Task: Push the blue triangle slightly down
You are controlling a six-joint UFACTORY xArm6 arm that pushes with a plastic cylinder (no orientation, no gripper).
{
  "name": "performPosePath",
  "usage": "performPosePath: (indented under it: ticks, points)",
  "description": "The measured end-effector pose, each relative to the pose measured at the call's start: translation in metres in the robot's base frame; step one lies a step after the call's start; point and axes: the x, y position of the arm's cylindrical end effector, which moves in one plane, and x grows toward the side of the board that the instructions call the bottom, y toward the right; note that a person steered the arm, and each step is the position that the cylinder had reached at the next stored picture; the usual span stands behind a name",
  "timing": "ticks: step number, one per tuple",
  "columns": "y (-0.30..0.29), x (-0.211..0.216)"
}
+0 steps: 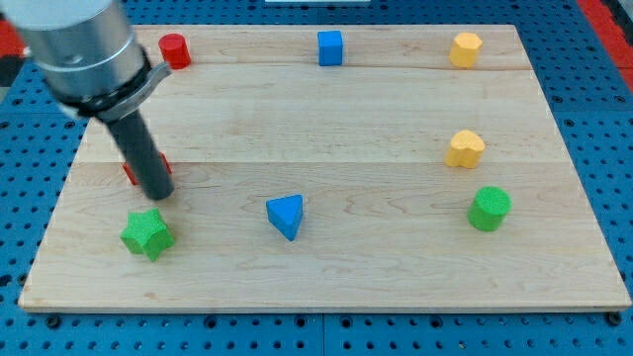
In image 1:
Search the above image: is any blue triangle block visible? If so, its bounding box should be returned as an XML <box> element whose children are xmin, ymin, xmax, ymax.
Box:
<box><xmin>266</xmin><ymin>195</ymin><xmax>303</xmax><ymax>241</ymax></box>

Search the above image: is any wooden board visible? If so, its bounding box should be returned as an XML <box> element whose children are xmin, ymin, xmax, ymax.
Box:
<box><xmin>19</xmin><ymin>25</ymin><xmax>631</xmax><ymax>313</ymax></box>

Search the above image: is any blue cube block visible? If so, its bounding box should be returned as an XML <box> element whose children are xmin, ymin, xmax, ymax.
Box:
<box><xmin>317</xmin><ymin>30</ymin><xmax>343</xmax><ymax>66</ymax></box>

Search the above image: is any yellow heart block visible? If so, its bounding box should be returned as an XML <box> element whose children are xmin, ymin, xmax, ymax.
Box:
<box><xmin>444</xmin><ymin>130</ymin><xmax>486</xmax><ymax>169</ymax></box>

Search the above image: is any green cylinder block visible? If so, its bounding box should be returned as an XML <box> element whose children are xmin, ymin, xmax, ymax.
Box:
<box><xmin>467</xmin><ymin>186</ymin><xmax>512</xmax><ymax>231</ymax></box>

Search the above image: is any green star block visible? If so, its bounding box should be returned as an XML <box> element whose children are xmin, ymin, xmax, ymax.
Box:
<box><xmin>120</xmin><ymin>208</ymin><xmax>175</xmax><ymax>262</ymax></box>

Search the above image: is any red block behind rod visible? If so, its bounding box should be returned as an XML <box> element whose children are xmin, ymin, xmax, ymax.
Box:
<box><xmin>122</xmin><ymin>151</ymin><xmax>172</xmax><ymax>186</ymax></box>

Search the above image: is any red cylinder block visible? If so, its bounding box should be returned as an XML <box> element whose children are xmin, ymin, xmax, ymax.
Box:
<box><xmin>158</xmin><ymin>33</ymin><xmax>192</xmax><ymax>70</ymax></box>

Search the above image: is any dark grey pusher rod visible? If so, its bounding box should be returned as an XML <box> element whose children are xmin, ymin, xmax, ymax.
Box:
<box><xmin>107</xmin><ymin>111</ymin><xmax>174</xmax><ymax>201</ymax></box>

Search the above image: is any yellow hexagon block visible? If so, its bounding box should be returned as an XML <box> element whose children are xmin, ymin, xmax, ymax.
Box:
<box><xmin>449</xmin><ymin>32</ymin><xmax>484</xmax><ymax>68</ymax></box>

